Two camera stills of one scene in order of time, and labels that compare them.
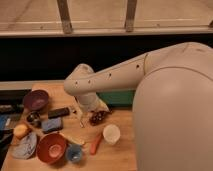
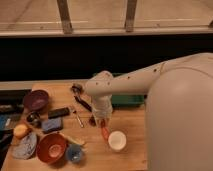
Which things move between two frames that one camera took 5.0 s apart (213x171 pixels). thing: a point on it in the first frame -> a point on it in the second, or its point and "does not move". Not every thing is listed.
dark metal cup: (33, 119) does not move
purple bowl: (36, 100) does not move
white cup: (111, 134) -> (117, 140)
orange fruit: (20, 130) does not move
